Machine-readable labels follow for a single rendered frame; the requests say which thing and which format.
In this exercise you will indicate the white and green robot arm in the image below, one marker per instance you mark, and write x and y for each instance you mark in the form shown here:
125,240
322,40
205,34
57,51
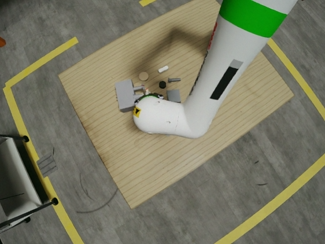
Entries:
242,29

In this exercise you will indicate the tan round wooden disc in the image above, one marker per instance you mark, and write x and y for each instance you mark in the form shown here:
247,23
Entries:
143,76

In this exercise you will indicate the black round disc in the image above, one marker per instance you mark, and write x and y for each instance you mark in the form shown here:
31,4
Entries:
162,84

